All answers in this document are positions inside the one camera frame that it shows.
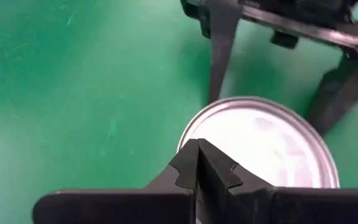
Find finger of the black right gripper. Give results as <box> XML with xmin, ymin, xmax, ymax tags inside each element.
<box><xmin>306</xmin><ymin>49</ymin><xmax>358</xmax><ymax>136</ymax></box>
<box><xmin>208</xmin><ymin>4</ymin><xmax>242</xmax><ymax>105</ymax></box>

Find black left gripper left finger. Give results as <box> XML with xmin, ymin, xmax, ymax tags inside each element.
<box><xmin>32</xmin><ymin>139</ymin><xmax>200</xmax><ymax>224</ymax></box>

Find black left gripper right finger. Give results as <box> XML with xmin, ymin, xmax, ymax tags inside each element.
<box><xmin>197</xmin><ymin>139</ymin><xmax>358</xmax><ymax>224</ymax></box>

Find green label tuna can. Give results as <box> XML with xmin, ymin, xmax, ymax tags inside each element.
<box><xmin>177</xmin><ymin>95</ymin><xmax>341</xmax><ymax>190</ymax></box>

